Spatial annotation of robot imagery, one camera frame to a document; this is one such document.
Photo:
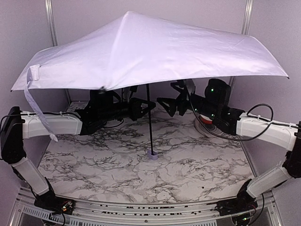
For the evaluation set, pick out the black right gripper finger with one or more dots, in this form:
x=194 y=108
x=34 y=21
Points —
x=180 y=86
x=170 y=105

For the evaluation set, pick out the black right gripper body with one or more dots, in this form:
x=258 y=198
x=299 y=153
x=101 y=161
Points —
x=179 y=106

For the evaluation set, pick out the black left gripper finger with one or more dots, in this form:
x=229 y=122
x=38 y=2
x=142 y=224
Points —
x=145 y=108
x=135 y=93

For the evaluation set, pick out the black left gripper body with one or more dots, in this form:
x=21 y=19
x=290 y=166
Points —
x=131 y=108

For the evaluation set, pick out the lavender folding umbrella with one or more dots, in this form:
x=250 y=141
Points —
x=136 y=49

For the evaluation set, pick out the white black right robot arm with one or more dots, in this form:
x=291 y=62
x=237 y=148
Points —
x=214 y=118

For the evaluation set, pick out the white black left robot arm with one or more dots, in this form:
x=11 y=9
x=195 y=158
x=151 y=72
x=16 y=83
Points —
x=19 y=125

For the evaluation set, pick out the orange white bowl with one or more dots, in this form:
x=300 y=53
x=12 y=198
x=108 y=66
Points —
x=205 y=119

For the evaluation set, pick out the white ringed plate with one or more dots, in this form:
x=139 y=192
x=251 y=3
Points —
x=200 y=127

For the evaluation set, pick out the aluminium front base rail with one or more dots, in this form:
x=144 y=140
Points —
x=95 y=213

